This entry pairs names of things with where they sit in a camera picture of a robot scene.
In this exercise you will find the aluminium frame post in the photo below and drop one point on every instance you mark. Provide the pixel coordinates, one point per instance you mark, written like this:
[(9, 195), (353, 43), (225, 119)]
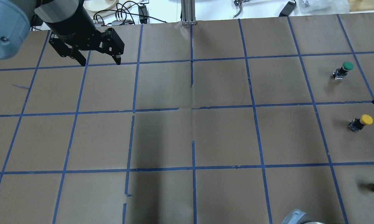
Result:
[(188, 12)]

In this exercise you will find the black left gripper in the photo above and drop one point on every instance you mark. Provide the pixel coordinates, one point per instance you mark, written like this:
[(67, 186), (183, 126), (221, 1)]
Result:
[(72, 27)]

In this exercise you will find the yellow push button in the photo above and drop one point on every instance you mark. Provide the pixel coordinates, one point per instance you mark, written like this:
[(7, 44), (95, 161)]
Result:
[(359, 123)]

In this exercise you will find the black power adapter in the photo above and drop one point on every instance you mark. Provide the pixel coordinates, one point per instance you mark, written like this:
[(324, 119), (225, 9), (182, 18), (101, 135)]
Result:
[(288, 8)]

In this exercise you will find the green push button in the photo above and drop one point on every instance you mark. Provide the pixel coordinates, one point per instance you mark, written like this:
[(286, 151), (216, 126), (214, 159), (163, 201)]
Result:
[(342, 72)]

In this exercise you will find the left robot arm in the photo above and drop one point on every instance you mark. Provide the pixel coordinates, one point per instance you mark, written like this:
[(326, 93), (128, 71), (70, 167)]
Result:
[(16, 17)]

